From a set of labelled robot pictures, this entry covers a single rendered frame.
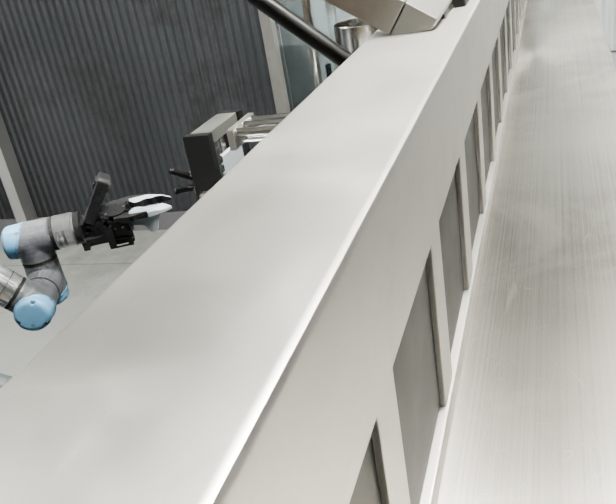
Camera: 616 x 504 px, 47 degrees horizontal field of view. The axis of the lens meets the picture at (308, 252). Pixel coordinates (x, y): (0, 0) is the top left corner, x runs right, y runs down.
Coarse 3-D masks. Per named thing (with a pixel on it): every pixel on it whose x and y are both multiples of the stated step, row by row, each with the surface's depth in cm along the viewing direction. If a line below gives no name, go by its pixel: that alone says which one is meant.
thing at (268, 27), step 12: (264, 24) 182; (264, 36) 183; (276, 36) 185; (276, 48) 185; (276, 60) 185; (276, 72) 187; (276, 84) 188; (276, 96) 190; (276, 108) 192; (288, 108) 192
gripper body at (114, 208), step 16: (112, 208) 155; (128, 208) 157; (80, 224) 155; (96, 224) 155; (112, 224) 154; (128, 224) 155; (80, 240) 154; (96, 240) 157; (112, 240) 156; (128, 240) 156
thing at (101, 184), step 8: (96, 176) 152; (104, 176) 151; (96, 184) 150; (104, 184) 150; (96, 192) 151; (104, 192) 151; (96, 200) 152; (88, 208) 152; (96, 208) 153; (88, 216) 153; (96, 216) 153
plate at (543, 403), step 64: (576, 0) 182; (576, 64) 125; (512, 128) 100; (576, 128) 96; (512, 192) 80; (576, 192) 77; (512, 256) 67; (576, 256) 65; (512, 320) 57; (576, 320) 56; (512, 384) 50; (576, 384) 49; (448, 448) 45; (512, 448) 44; (576, 448) 44
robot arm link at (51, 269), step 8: (56, 256) 158; (32, 264) 156; (40, 264) 154; (48, 264) 155; (56, 264) 157; (32, 272) 155; (40, 272) 154; (48, 272) 154; (56, 272) 157; (56, 280) 154; (64, 280) 160; (64, 288) 160; (64, 296) 160
